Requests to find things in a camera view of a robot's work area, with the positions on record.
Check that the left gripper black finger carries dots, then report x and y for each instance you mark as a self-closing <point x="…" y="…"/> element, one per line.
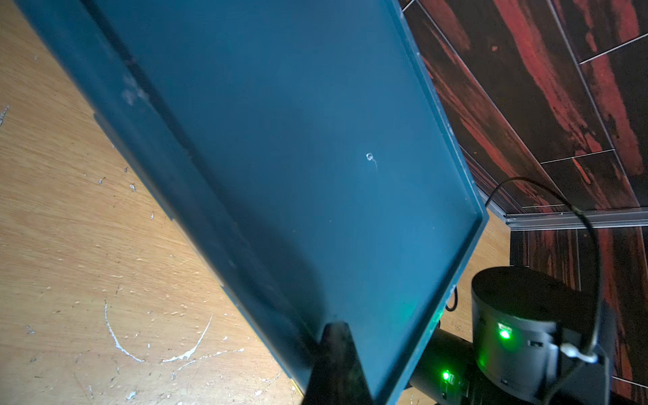
<point x="337" y="376"/>

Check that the teal drawer cabinet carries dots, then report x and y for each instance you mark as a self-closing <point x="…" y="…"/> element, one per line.
<point x="303" y="150"/>

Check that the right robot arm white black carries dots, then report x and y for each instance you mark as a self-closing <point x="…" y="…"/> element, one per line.
<point x="528" y="331"/>

